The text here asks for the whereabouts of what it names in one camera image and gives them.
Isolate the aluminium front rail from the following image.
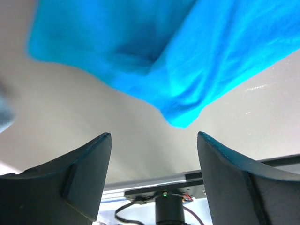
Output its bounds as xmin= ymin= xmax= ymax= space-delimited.
xmin=101 ymin=171 xmax=205 ymax=204

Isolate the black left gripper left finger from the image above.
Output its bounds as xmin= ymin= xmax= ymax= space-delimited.
xmin=0 ymin=133 xmax=112 ymax=225

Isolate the blue t shirt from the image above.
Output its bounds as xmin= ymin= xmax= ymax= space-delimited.
xmin=28 ymin=0 xmax=300 ymax=128

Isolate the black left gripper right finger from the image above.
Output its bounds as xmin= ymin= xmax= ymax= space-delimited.
xmin=197 ymin=132 xmax=300 ymax=225

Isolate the grey folded t shirt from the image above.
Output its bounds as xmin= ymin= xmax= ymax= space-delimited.
xmin=0 ymin=80 xmax=15 ymax=133

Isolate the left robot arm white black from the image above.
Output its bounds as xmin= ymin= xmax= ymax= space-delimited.
xmin=0 ymin=132 xmax=300 ymax=225

